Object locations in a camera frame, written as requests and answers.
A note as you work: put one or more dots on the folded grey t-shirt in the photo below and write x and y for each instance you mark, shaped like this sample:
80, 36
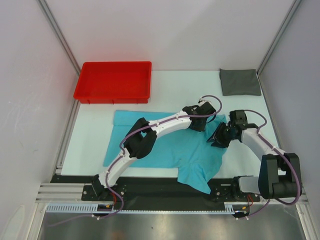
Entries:
239, 82

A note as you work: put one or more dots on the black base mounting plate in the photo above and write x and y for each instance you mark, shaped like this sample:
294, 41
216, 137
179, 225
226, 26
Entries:
252, 198

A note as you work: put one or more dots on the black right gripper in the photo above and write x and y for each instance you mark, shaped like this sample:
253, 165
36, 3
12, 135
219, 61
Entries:
220, 142

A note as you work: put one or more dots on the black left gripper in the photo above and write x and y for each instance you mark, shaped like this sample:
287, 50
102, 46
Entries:
200, 128

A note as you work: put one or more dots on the red plastic tray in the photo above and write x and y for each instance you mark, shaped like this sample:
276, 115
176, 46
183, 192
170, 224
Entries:
114, 82

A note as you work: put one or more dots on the left aluminium corner post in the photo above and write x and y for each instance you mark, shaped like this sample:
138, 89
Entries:
54, 25

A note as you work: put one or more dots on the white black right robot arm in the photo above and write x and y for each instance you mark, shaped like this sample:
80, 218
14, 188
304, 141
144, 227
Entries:
279, 174

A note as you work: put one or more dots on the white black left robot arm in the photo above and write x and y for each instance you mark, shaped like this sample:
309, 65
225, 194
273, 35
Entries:
141, 138

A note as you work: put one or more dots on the light blue t-shirt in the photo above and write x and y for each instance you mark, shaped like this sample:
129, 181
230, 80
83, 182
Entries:
187, 150

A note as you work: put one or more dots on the aluminium front frame rail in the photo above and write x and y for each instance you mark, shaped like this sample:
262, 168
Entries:
60, 193

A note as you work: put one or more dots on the aluminium corner post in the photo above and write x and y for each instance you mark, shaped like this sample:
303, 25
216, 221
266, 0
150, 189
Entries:
278, 36
54, 25

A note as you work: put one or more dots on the right aluminium corner post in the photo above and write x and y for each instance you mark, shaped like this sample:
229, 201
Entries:
278, 36

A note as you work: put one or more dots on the white slotted cable duct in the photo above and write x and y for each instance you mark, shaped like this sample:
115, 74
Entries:
104, 209

